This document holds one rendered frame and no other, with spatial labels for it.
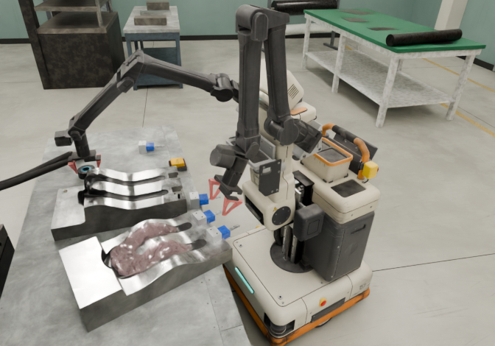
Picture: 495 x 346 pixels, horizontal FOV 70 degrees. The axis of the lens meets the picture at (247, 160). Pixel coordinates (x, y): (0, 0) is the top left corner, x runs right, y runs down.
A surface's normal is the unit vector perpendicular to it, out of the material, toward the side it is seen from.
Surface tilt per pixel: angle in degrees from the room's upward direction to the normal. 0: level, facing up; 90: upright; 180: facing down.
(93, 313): 90
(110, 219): 90
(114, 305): 90
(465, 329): 0
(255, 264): 0
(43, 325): 0
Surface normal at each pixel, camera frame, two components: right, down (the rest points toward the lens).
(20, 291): 0.03, -0.85
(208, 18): 0.19, 0.52
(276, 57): 0.45, 0.48
